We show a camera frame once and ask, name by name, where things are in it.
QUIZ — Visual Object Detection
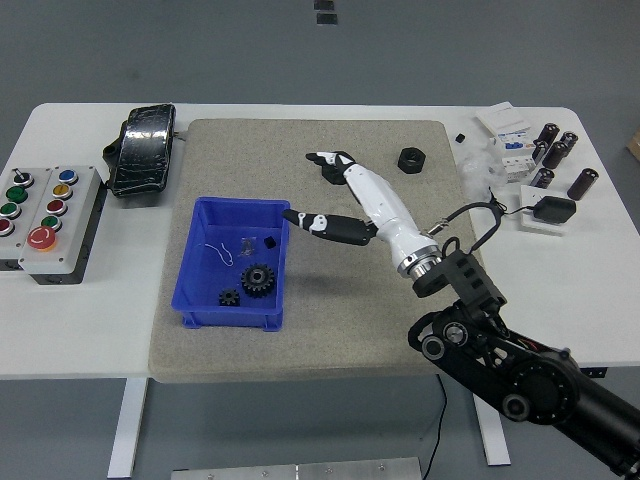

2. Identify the grey-brown mat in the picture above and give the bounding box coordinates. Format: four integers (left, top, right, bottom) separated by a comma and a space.
148, 118, 506, 385

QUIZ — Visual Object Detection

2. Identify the black adapter cord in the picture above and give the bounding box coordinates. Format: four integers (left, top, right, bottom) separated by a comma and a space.
487, 187, 539, 218

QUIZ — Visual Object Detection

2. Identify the white table leg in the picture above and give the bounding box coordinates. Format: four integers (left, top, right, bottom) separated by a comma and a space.
107, 378, 150, 479
472, 392, 511, 467

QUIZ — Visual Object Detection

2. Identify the black cable under table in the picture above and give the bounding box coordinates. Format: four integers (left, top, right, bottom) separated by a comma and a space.
422, 373, 448, 459

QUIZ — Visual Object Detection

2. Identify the black wrapped foot pedal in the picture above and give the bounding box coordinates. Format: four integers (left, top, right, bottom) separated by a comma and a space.
102, 103, 179, 200

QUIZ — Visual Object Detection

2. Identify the white socket plate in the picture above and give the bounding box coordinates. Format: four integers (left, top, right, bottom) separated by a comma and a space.
517, 183, 571, 235

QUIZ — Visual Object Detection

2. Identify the blue plastic box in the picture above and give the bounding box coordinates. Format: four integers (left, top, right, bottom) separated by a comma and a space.
171, 196, 292, 333

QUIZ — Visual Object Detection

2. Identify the grey button box emergency stop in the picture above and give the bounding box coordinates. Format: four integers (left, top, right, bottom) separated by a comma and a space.
17, 166, 109, 287

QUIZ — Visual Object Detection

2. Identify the grey button box with selector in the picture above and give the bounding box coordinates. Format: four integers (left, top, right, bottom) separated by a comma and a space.
0, 167, 54, 274

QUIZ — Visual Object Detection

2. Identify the clear plastic bag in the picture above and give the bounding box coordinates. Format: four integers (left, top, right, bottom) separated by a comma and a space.
458, 152, 506, 200

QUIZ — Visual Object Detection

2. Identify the white circuit breaker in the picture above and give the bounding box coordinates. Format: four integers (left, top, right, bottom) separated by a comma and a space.
487, 130, 535, 185

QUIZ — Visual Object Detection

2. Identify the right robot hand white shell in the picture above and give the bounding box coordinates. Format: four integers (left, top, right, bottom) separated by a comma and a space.
282, 149, 442, 272

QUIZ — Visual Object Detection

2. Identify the white string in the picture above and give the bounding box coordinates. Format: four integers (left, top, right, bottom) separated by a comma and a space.
202, 241, 235, 267

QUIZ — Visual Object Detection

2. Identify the white flat switch box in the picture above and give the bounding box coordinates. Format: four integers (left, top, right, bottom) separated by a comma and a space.
473, 101, 532, 139

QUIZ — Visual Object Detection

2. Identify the black power adapter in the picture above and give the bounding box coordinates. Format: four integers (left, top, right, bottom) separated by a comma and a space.
532, 195, 577, 225

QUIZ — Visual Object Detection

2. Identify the small black hex nut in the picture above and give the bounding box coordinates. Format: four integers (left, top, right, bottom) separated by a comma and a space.
396, 146, 426, 174

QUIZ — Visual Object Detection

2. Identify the large black gear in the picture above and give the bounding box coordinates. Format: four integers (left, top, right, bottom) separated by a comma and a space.
240, 263, 277, 300

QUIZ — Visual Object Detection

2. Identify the large black hex nut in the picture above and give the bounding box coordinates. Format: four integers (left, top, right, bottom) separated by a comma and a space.
321, 164, 350, 186

